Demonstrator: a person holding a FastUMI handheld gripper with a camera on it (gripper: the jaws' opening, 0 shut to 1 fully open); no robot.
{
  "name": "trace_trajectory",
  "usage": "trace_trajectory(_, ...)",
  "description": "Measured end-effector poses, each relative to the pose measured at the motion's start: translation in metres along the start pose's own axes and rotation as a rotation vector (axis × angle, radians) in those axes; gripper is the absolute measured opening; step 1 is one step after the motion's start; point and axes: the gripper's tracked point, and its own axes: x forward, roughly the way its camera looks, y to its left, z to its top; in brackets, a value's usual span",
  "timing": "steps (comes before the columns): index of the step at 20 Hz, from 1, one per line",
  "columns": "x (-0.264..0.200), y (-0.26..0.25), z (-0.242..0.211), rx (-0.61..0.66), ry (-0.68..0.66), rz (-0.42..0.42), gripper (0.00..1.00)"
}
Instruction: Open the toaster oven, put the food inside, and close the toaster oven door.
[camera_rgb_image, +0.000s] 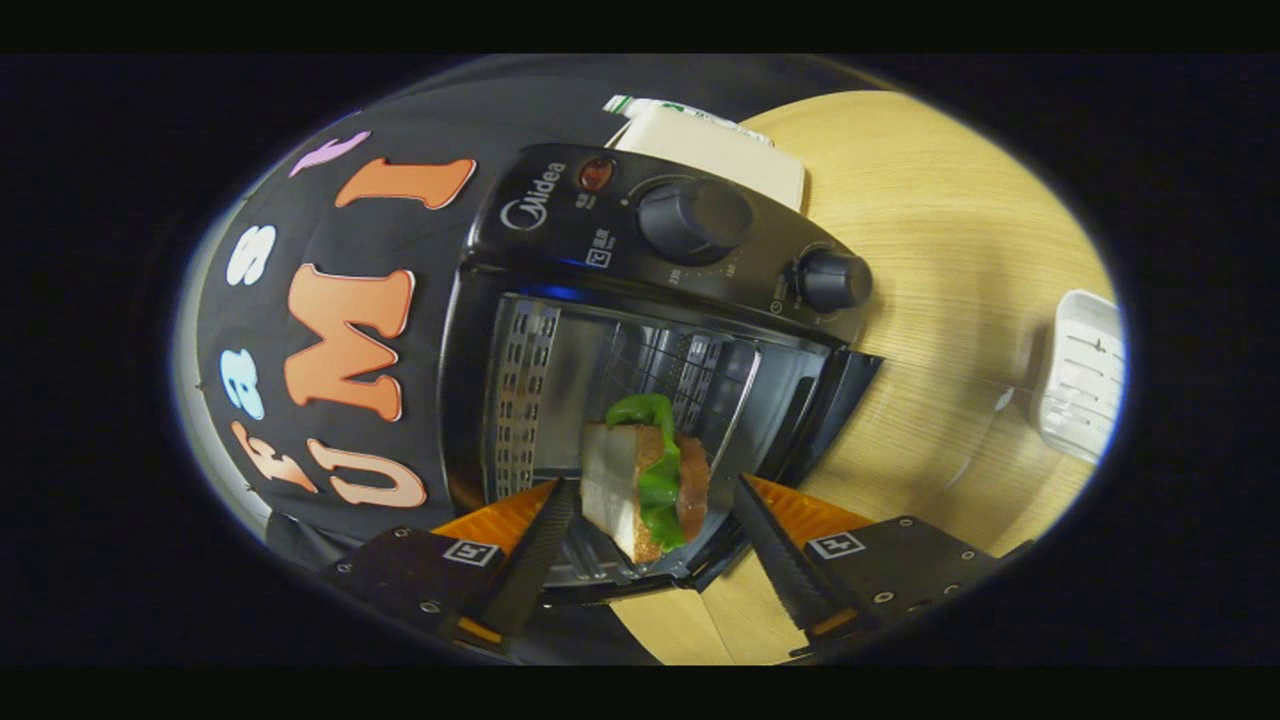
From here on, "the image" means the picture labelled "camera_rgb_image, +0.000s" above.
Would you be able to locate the black toaster oven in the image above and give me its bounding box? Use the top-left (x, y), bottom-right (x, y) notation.
top-left (437, 143), bottom-right (886, 606)

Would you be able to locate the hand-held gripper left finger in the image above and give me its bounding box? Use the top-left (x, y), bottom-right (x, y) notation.
top-left (322, 478), bottom-right (579, 653)

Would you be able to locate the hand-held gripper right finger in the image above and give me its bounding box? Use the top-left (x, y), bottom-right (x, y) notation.
top-left (733, 475), bottom-right (1033, 657)

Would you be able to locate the white pop-up toaster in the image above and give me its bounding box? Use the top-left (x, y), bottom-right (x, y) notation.
top-left (612, 100), bottom-right (807, 213)

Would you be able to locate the white plastic tray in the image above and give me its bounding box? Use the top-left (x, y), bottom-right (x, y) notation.
top-left (1030, 289), bottom-right (1127, 466)

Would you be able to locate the lettuce sandwich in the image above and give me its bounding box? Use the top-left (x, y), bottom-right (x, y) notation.
top-left (580, 393), bottom-right (711, 566)

